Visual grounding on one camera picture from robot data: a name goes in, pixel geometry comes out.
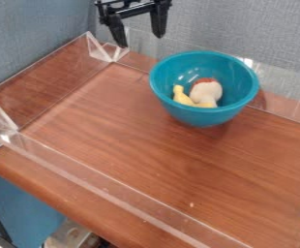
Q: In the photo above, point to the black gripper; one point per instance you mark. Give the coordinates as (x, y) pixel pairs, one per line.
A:
(114, 10)

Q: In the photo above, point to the yellow toy banana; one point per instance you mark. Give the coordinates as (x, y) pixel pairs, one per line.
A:
(182, 98)

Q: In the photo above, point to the blue plastic bowl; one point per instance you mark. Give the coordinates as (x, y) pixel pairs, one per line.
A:
(182, 69)

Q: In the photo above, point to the white toy mushroom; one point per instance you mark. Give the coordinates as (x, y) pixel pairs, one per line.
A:
(207, 91)

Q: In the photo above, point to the clear acrylic barrier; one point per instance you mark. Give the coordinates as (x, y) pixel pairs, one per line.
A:
(90, 144)

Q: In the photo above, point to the grey metal bracket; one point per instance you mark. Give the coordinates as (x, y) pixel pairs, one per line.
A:
(71, 236)

